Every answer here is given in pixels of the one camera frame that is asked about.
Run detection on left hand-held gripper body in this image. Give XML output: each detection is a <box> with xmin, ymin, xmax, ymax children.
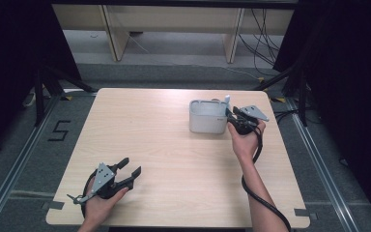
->
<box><xmin>66</xmin><ymin>161</ymin><xmax>135</xmax><ymax>201</ymax></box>

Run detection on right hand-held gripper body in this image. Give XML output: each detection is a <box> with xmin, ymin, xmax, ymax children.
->
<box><xmin>227</xmin><ymin>104</ymin><xmax>271</xmax><ymax>136</ymax></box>

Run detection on light blue toothbrush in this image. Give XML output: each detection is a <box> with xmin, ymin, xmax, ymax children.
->
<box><xmin>223</xmin><ymin>94</ymin><xmax>233</xmax><ymax>112</ymax></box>

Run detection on white plastic toothbrush holder box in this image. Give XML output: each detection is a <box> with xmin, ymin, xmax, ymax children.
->
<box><xmin>188</xmin><ymin>99</ymin><xmax>232</xmax><ymax>134</ymax></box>

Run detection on person's right hand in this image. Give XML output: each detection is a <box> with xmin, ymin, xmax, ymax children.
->
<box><xmin>227</xmin><ymin>119</ymin><xmax>268</xmax><ymax>164</ymax></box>

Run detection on person's left hand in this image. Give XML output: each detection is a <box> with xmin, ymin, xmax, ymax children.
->
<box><xmin>82</xmin><ymin>177</ymin><xmax>129</xmax><ymax>229</ymax></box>

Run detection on grey tape piece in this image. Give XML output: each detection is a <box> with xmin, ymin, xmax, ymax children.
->
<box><xmin>294</xmin><ymin>208</ymin><xmax>319</xmax><ymax>222</ymax></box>
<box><xmin>41</xmin><ymin>200</ymin><xmax>66</xmax><ymax>211</ymax></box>

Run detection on black metal stand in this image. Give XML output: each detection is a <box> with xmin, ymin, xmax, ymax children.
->
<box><xmin>33</xmin><ymin>64</ymin><xmax>97</xmax><ymax>128</ymax></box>
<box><xmin>252</xmin><ymin>62</ymin><xmax>309</xmax><ymax>128</ymax></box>

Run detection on black curtain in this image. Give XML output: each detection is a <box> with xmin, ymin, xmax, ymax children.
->
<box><xmin>271</xmin><ymin>0</ymin><xmax>371</xmax><ymax>226</ymax></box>
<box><xmin>0</xmin><ymin>0</ymin><xmax>83</xmax><ymax>162</ymax></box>

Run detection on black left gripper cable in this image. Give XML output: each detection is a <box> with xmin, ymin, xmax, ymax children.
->
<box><xmin>80</xmin><ymin>169</ymin><xmax>99</xmax><ymax>218</ymax></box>

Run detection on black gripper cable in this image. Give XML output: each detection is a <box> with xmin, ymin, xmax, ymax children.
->
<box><xmin>240</xmin><ymin>126</ymin><xmax>294</xmax><ymax>232</ymax></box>
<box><xmin>80</xmin><ymin>169</ymin><xmax>99</xmax><ymax>218</ymax></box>

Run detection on black floor cable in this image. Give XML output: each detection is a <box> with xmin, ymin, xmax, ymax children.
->
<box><xmin>272</xmin><ymin>108</ymin><xmax>323</xmax><ymax>125</ymax></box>

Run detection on bundle of black cables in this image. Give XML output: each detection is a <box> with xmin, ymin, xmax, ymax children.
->
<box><xmin>237</xmin><ymin>9</ymin><xmax>286</xmax><ymax>77</ymax></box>

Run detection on thin white floor cable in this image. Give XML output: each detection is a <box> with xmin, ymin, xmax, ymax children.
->
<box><xmin>127</xmin><ymin>32</ymin><xmax>260</xmax><ymax>81</ymax></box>

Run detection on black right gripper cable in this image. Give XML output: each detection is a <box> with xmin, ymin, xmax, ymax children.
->
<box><xmin>240</xmin><ymin>126</ymin><xmax>294</xmax><ymax>232</ymax></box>

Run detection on aluminium floor rail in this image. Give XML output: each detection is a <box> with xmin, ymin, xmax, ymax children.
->
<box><xmin>284</xmin><ymin>96</ymin><xmax>363</xmax><ymax>232</ymax></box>
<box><xmin>0</xmin><ymin>96</ymin><xmax>62</xmax><ymax>232</ymax></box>

